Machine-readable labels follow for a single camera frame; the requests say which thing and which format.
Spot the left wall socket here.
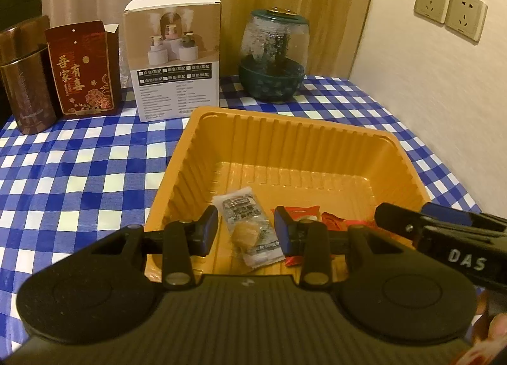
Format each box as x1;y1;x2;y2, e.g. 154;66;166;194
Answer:
413;0;449;24

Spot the white humidifier box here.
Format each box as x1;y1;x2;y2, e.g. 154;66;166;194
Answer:
123;0;222;122

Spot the person's right hand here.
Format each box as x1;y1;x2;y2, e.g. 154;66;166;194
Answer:
455;290;506;365

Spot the right wall socket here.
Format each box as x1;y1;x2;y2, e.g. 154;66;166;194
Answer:
444;0;488;42

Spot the black monitor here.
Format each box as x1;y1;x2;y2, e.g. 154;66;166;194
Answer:
0;0;43;31

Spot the blue white checkered tablecloth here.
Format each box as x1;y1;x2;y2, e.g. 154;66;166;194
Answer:
1;77;478;355

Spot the brown metal tin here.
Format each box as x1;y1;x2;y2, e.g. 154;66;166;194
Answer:
1;15;59;135

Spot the brown cube candy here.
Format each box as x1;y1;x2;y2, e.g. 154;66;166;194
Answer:
231;220;260;252

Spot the red white candy in tray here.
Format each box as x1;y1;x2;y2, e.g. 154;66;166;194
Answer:
273;205;320;234

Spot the green glass jar humidifier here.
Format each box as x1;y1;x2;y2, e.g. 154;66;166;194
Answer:
239;7;309;102

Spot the red chinese gift box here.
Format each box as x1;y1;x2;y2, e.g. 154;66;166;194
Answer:
45;21;121;119

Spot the grey white snack packet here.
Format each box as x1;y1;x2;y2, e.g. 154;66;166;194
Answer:
212;187;285;270

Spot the wall socket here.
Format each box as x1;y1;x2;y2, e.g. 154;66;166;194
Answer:
444;0;488;42
413;0;449;24

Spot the orange plastic tray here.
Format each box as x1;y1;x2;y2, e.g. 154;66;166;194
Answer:
144;106;431;285

